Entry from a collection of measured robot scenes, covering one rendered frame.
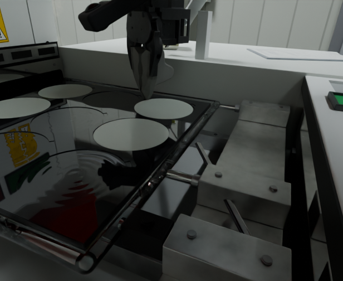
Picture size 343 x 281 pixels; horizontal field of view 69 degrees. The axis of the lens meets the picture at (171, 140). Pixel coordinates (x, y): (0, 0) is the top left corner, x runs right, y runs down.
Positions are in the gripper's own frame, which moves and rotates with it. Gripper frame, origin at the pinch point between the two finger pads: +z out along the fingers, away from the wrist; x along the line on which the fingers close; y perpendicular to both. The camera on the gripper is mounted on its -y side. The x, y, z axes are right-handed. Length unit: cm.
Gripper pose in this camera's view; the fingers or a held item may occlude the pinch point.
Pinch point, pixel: (143, 92)
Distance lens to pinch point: 46.7
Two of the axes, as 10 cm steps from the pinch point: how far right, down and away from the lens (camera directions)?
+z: -0.3, 8.9, 4.6
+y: 8.0, -2.5, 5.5
